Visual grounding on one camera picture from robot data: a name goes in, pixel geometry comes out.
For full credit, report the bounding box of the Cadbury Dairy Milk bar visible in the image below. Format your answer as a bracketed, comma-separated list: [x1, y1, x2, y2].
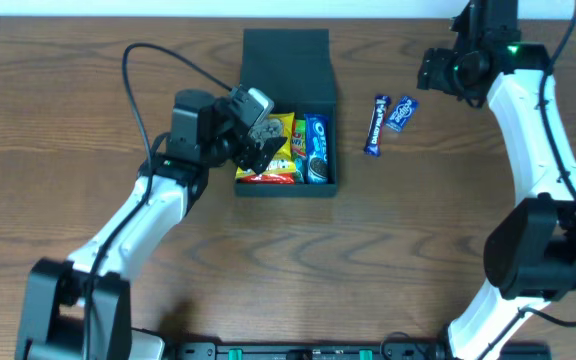
[364, 94, 391, 157]

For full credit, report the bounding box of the yellow snack bag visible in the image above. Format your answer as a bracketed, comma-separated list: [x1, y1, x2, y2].
[249, 112, 296, 175]

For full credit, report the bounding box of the small blue Eclipse pack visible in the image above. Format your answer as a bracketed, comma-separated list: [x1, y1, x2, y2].
[385, 96, 419, 133]

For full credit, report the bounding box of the Haribo worms gummy bag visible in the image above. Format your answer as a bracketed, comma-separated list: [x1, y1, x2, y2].
[291, 119, 307, 184]

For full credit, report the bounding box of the red snack bag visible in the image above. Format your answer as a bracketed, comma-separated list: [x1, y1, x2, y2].
[237, 173, 295, 185]

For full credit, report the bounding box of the blue Oreo cookie pack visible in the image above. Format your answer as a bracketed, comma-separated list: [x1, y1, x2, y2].
[305, 113, 328, 184]

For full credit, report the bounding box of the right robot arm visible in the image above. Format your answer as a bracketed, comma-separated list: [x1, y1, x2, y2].
[418, 42, 576, 359]

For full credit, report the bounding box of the dark green box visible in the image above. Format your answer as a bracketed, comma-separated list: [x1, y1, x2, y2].
[234, 29, 338, 198]

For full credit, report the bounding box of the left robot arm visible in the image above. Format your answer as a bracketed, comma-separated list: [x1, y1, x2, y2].
[14, 86, 286, 359]

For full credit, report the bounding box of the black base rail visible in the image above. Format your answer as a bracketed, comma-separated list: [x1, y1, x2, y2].
[132, 342, 552, 360]

